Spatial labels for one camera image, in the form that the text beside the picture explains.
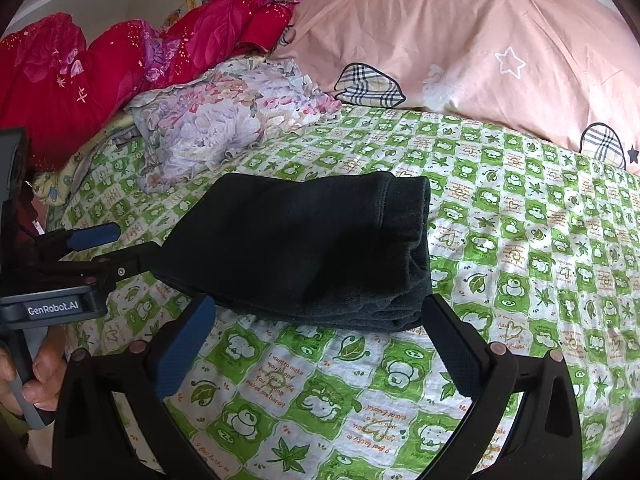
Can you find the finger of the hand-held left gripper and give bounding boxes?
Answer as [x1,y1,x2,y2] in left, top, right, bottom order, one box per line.
[35,224,122,262]
[65,241,163,287]

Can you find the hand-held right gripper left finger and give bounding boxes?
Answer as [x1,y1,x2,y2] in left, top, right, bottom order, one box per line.
[52,292,217,480]

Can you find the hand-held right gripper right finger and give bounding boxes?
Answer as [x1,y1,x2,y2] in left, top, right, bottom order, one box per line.
[422,292,583,480]

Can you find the black pants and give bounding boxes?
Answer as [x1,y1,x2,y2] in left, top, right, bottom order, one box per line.
[141,171,433,333]

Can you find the person's left hand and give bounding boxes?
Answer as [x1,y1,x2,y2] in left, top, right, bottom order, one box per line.
[0,327,68,416]

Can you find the yellow patterned cloth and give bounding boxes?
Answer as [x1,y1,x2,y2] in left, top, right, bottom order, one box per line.
[32,115,146,206]

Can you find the green checkered bed sheet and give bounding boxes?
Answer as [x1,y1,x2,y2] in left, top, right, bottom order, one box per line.
[30,105,640,480]

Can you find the floral purple pillow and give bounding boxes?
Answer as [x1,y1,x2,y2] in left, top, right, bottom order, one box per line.
[125,57,343,193]

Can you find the red floral quilt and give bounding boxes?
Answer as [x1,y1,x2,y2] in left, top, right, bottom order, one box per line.
[0,0,302,171]

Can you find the pink quilt with plaid hearts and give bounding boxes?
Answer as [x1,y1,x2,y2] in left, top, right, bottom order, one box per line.
[270,0,640,177]

